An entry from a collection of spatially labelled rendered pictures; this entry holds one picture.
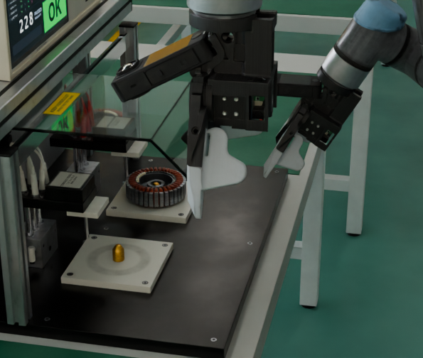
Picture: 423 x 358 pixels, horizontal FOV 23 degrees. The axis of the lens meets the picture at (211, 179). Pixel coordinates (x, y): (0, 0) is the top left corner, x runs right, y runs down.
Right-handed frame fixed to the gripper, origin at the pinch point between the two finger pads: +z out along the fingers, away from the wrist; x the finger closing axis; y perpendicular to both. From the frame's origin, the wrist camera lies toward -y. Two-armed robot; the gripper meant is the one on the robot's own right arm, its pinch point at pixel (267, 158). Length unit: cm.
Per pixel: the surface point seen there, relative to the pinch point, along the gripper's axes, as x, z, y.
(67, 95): -24.0, -2.2, -33.5
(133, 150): -2.4, 12.0, -21.2
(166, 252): -20.5, 15.1, -7.0
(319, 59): 95, 12, 5
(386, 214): 155, 68, 59
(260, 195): 6.6, 10.5, 3.5
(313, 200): 89, 46, 25
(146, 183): 1.6, 18.6, -16.0
